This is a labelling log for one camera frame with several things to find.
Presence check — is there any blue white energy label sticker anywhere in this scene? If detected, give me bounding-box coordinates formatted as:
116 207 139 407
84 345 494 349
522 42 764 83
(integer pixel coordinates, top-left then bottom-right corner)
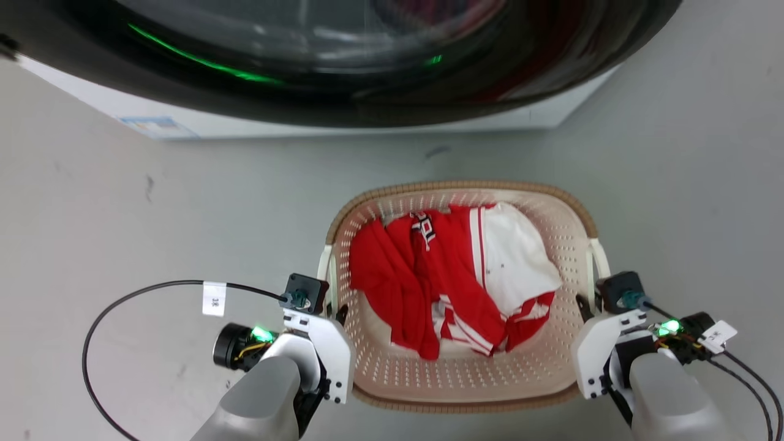
119 116 199 141

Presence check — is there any white washing machine body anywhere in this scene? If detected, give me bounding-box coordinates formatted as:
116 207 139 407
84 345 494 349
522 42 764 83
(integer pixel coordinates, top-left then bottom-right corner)
17 54 620 141

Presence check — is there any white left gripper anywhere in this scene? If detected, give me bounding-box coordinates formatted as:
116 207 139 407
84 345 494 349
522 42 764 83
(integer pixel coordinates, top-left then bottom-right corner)
281 304 356 405

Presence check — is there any red and white garment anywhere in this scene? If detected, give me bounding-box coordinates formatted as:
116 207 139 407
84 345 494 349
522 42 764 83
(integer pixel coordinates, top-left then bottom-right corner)
349 202 563 361

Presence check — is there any dark round washing machine door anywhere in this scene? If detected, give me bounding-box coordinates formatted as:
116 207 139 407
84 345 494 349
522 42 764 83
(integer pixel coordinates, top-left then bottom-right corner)
0 0 683 129

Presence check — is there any white paper cable tag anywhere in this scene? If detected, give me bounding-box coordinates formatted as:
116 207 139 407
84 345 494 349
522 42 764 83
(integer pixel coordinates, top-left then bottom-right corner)
202 281 227 317
699 320 738 355

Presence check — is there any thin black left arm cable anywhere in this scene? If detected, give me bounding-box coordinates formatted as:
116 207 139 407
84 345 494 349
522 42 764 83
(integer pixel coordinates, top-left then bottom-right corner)
82 280 290 441

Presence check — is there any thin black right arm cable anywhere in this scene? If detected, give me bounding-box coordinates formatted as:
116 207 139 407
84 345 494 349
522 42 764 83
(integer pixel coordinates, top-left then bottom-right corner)
641 299 784 429
704 355 777 441

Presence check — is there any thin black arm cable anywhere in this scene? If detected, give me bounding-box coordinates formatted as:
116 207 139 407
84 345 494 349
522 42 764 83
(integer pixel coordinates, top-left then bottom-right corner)
704 355 777 441
82 280 290 441
641 299 784 429

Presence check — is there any beige perforated plastic laundry basket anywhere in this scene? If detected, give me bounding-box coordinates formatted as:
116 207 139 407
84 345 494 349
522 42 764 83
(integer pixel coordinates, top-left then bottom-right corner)
316 180 612 413

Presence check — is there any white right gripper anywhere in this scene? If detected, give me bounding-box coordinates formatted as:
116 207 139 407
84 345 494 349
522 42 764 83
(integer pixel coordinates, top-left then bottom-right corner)
571 293 648 400

